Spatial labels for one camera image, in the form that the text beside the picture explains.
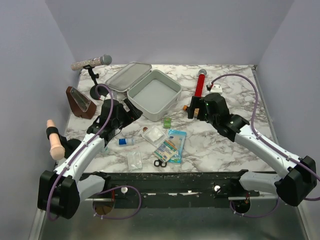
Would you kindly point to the black scissors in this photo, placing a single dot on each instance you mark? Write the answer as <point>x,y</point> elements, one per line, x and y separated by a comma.
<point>159,163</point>

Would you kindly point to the blue white bandage roll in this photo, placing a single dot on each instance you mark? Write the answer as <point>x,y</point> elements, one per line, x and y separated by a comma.
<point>126,141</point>

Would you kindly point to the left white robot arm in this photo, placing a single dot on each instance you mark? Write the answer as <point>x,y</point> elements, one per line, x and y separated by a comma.
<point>61,191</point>

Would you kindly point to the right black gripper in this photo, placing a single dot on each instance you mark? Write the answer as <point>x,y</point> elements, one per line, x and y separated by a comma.
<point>195,102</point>

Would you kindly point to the black mounting base rail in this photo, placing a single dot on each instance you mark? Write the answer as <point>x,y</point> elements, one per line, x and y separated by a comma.
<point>179,190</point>

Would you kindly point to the green small medicine box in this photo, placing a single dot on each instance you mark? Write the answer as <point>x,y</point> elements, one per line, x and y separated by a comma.
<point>167,122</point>

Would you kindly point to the blue cotton swab bag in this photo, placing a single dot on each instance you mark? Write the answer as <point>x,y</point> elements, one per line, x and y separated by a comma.
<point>178,139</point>

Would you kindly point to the red glitter microphone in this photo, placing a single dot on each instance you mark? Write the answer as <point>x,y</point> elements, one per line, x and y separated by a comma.
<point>200,82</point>

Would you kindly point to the white gauze pad packet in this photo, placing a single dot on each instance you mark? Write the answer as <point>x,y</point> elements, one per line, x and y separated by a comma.
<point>154,135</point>

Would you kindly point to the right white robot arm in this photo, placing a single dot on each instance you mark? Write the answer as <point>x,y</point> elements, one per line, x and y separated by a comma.
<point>294,177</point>

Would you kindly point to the pink toy microphone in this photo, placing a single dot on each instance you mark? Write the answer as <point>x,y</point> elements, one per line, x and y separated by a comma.
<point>57,151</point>

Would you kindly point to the black microphone stand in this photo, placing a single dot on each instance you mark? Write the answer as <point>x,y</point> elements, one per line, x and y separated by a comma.
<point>96,92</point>

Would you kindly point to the grey medicine kit box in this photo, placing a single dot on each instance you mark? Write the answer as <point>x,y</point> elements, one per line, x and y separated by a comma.
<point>151,91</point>

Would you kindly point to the clear plastic zip bag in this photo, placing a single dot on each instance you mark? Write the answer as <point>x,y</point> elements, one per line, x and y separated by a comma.
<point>134,161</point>

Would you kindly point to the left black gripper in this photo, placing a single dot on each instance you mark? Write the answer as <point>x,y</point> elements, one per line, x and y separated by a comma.
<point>133,111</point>

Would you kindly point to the black round stand base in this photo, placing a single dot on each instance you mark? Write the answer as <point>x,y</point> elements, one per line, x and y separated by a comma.
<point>69,145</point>

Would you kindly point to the brown metronome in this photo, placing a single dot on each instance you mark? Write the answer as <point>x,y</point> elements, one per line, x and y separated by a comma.
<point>80,105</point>

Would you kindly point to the band-aid box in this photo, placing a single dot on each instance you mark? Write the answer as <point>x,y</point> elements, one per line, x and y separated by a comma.
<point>165,151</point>

